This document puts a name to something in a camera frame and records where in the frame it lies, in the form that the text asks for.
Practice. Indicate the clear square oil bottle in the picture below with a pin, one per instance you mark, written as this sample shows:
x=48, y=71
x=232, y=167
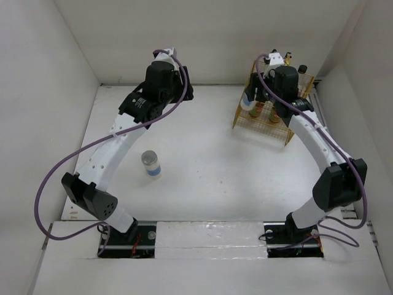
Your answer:
x=287, y=58

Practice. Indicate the yellow cap sauce bottle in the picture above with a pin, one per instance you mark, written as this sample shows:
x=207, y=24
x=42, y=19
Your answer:
x=256, y=110
x=273, y=117

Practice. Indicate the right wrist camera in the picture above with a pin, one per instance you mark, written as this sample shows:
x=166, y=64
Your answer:
x=274, y=60

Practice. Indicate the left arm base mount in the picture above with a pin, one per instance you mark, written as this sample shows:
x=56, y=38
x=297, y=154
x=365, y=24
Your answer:
x=140, y=244

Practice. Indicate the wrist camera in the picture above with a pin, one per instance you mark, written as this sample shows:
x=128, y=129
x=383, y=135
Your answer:
x=165, y=55
x=274, y=60

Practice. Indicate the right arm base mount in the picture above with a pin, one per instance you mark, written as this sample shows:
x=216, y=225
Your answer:
x=281, y=243

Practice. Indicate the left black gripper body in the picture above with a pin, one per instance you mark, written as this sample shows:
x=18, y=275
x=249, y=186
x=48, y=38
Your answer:
x=188, y=96

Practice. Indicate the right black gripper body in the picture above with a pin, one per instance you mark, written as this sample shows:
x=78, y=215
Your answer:
x=268, y=78

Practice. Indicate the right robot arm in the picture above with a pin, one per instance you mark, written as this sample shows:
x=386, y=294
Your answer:
x=342, y=178

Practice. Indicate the blue label shaker jar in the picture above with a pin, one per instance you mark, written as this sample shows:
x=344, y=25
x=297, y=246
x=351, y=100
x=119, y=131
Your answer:
x=247, y=102

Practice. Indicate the red label clear bottle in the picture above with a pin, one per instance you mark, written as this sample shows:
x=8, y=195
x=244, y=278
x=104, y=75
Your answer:
x=302, y=80

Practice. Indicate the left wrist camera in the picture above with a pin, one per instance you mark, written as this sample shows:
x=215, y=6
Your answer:
x=165, y=55

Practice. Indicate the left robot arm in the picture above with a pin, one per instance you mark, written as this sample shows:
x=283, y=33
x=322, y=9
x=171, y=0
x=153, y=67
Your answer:
x=87, y=187

